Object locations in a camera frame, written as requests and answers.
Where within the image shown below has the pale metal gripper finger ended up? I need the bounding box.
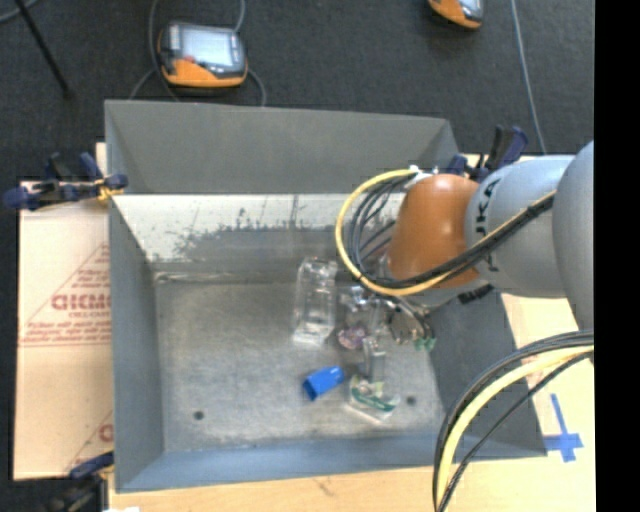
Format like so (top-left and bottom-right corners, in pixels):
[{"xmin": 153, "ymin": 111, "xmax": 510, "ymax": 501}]
[
  {"xmin": 340, "ymin": 284, "xmax": 382, "ymax": 314},
  {"xmin": 361, "ymin": 335, "xmax": 388, "ymax": 382}
]

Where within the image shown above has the small purple object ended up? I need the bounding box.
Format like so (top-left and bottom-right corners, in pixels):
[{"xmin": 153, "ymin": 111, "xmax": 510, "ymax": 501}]
[{"xmin": 336, "ymin": 325, "xmax": 367, "ymax": 351}]

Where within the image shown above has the clear packet with green print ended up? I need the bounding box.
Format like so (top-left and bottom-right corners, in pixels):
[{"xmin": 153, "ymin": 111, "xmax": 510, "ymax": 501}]
[{"xmin": 346, "ymin": 373, "xmax": 402, "ymax": 422}]

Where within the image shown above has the clear glass container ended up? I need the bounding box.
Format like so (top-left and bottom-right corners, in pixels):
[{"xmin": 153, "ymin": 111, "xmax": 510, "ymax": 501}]
[{"xmin": 291, "ymin": 256, "xmax": 340, "ymax": 347}]

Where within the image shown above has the blue plastic cap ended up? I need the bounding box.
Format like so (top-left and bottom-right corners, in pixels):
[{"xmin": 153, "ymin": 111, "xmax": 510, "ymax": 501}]
[{"xmin": 301, "ymin": 365, "xmax": 347, "ymax": 402}]

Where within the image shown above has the grey metal bin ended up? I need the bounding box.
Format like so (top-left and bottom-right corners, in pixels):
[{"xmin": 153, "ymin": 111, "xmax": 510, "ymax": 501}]
[{"xmin": 103, "ymin": 98, "xmax": 547, "ymax": 494}]

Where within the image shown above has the brown cardboard board, red print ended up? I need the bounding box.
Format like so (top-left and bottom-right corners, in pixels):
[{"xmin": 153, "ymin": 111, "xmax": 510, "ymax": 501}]
[{"xmin": 11, "ymin": 178, "xmax": 117, "ymax": 482}]

